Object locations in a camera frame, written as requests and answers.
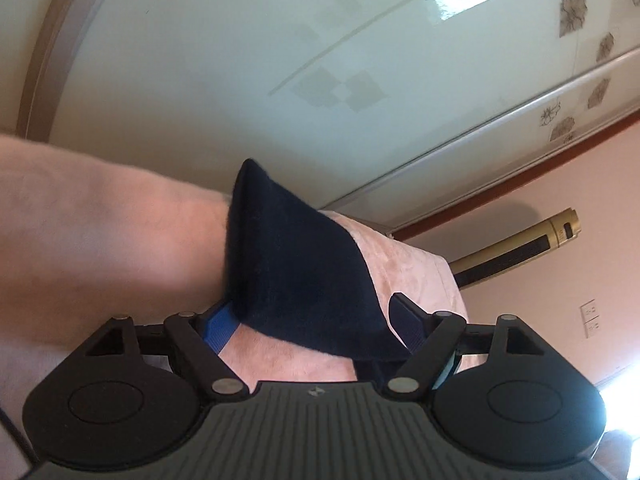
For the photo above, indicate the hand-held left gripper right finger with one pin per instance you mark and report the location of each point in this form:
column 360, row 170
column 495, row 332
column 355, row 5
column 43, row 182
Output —
column 406, row 321

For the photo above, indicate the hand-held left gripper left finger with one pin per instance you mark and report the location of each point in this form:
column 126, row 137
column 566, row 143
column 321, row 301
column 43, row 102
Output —
column 220, row 328

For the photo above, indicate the navy blue knit garment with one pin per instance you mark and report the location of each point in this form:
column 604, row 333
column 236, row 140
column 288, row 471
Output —
column 295, row 260

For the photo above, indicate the gold tower air conditioner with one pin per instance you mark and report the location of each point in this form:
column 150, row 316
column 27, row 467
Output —
column 515, row 252

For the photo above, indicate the pink fleece blanket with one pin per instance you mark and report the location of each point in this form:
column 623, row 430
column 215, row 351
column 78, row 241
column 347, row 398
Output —
column 100, row 240

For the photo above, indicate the bright window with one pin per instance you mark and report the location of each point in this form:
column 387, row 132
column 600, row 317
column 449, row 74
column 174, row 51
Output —
column 622, row 400

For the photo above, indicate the white glossy sliding wardrobe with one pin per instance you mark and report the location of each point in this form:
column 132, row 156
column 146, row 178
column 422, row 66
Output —
column 260, row 60

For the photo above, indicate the white wall socket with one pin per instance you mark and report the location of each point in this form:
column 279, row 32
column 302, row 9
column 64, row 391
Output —
column 589, row 309
column 593, row 329

